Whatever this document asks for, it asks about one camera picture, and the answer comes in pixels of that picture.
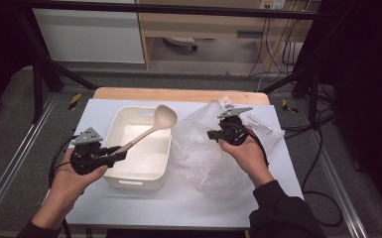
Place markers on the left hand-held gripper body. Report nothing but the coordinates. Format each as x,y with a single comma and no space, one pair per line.
84,158

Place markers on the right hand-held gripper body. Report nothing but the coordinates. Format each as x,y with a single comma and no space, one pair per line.
233,129

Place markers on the clear plastic bag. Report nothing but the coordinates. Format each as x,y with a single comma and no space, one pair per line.
198,155

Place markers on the white plastic bin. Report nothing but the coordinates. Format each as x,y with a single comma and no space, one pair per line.
145,155

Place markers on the beige spoon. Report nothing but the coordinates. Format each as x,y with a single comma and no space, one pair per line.
165,117

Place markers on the person's right hand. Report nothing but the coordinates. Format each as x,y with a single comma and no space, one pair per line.
248,155

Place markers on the person's left hand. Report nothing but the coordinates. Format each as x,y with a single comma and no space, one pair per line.
66,186

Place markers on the yellow black hazard tape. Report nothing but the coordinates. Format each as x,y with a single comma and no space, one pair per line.
285,104
75,100

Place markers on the black metal stand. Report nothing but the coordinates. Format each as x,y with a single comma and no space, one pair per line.
312,99
37,95

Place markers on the black stand leg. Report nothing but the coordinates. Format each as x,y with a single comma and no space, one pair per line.
76,77

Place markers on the white table sheet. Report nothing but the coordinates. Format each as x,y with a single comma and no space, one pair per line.
178,208

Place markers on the grey chair base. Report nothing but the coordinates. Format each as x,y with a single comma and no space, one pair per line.
180,40

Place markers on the wooden desk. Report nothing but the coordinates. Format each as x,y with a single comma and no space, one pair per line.
195,24

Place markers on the white cabinet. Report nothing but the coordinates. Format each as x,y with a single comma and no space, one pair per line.
89,36

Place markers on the aluminium floor rail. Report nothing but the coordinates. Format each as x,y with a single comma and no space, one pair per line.
13,165
340,191

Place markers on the black frame crossbar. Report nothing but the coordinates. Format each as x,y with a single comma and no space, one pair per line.
178,9

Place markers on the white wall socket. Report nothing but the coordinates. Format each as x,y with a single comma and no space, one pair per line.
273,4

